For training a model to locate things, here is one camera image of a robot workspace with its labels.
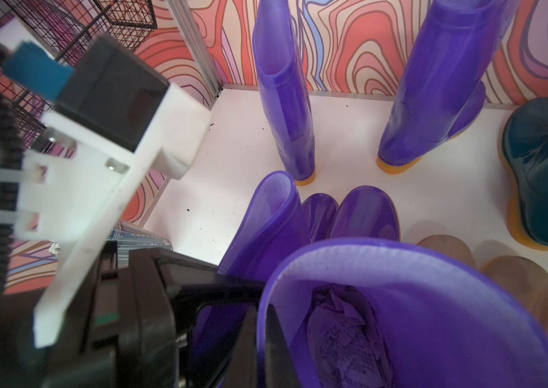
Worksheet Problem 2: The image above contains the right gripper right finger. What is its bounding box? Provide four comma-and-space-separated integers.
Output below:
264, 305, 301, 388

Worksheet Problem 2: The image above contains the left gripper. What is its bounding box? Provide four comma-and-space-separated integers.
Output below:
42, 247, 264, 387

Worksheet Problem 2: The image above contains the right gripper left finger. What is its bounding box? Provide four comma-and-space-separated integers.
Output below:
222, 307, 259, 388

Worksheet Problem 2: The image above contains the purple boot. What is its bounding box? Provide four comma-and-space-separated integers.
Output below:
256, 185, 548, 388
252, 1, 316, 184
377, 1, 519, 175
190, 170, 340, 384

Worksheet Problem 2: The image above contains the purple boot front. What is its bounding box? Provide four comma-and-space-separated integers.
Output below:
190, 170, 340, 384

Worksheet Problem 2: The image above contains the teal boot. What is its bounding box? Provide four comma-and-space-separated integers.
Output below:
498, 97, 548, 251

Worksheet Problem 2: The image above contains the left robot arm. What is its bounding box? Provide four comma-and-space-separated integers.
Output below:
0, 36, 263, 387

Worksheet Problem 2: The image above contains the black wire basket left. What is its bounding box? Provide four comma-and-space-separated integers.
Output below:
0, 0, 157, 154

